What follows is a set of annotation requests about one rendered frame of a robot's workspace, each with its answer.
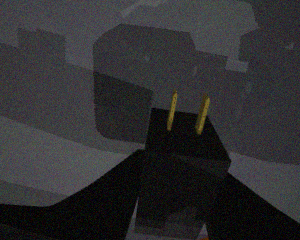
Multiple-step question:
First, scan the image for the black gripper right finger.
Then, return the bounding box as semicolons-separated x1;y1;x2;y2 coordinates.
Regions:
205;172;300;240

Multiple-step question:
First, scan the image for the black two-prong plug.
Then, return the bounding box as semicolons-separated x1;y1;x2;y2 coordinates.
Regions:
134;89;231;240

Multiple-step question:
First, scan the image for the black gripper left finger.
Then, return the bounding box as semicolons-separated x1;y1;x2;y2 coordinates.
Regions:
0;149;145;240

